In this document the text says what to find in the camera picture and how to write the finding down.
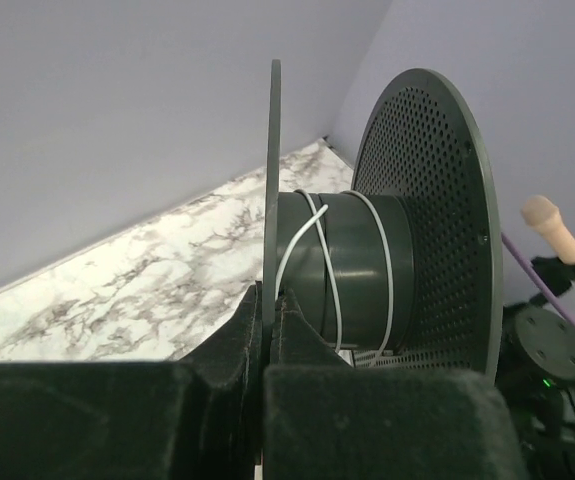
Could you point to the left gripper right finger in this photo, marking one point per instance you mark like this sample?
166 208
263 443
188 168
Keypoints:
323 419

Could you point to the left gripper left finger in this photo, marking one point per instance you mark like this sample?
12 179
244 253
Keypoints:
192 418

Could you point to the black filament spool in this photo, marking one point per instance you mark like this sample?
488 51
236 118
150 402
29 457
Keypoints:
403 269

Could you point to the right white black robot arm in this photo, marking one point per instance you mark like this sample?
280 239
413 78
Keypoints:
536 376

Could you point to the pink beige microphone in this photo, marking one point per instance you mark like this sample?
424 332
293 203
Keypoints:
544 217

